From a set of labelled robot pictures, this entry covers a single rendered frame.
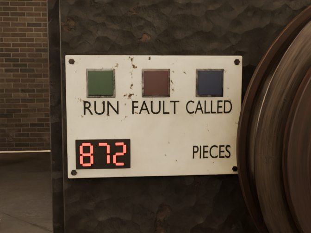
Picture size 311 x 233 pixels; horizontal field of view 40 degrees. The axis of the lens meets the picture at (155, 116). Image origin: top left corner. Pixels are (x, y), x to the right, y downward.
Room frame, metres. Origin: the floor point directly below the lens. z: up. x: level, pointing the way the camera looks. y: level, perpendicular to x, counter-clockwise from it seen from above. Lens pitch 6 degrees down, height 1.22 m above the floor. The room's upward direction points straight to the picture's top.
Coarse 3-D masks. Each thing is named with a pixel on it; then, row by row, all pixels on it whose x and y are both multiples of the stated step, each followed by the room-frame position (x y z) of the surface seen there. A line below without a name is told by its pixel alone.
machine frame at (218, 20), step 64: (64, 0) 0.63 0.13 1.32; (128, 0) 0.64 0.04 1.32; (192, 0) 0.65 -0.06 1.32; (256, 0) 0.66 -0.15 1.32; (64, 64) 0.63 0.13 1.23; (256, 64) 0.66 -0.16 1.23; (64, 128) 0.64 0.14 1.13; (64, 192) 0.64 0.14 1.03; (128, 192) 0.64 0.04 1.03; (192, 192) 0.65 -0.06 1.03
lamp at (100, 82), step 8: (88, 72) 0.61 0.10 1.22; (96, 72) 0.61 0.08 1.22; (104, 72) 0.62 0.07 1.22; (112, 72) 0.62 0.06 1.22; (88, 80) 0.61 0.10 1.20; (96, 80) 0.61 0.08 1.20; (104, 80) 0.62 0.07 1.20; (112, 80) 0.62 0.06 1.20; (88, 88) 0.61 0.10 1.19; (96, 88) 0.61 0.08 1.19; (104, 88) 0.62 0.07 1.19; (112, 88) 0.62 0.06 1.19
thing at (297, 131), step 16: (304, 80) 0.51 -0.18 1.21; (304, 96) 0.50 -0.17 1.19; (304, 112) 0.50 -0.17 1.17; (288, 128) 0.50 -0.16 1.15; (304, 128) 0.50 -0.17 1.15; (288, 144) 0.49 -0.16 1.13; (304, 144) 0.50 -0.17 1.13; (288, 160) 0.49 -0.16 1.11; (304, 160) 0.50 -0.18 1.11; (288, 176) 0.49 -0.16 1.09; (304, 176) 0.50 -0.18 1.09; (288, 192) 0.50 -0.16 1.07; (304, 192) 0.50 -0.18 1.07; (304, 208) 0.50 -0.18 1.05; (304, 224) 0.50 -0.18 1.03
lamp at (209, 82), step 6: (198, 72) 0.63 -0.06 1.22; (204, 72) 0.63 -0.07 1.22; (210, 72) 0.63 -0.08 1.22; (216, 72) 0.63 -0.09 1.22; (198, 78) 0.63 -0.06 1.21; (204, 78) 0.63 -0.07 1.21; (210, 78) 0.63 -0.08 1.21; (216, 78) 0.63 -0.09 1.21; (198, 84) 0.63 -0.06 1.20; (204, 84) 0.63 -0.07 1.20; (210, 84) 0.63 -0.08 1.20; (216, 84) 0.63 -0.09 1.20; (198, 90) 0.63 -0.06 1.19; (204, 90) 0.63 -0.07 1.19; (210, 90) 0.63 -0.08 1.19; (216, 90) 0.63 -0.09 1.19
